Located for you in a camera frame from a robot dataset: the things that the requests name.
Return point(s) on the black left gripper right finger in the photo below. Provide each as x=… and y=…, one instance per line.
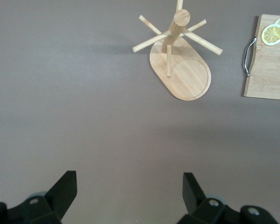
x=193, y=196

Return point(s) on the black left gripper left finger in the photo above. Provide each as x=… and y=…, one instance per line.
x=60, y=193

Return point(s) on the wooden mug rack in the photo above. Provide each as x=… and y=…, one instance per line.
x=189, y=79

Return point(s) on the brown table cover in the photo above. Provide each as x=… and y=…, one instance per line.
x=84, y=105

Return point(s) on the bamboo cutting board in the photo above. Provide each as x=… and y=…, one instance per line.
x=270, y=67

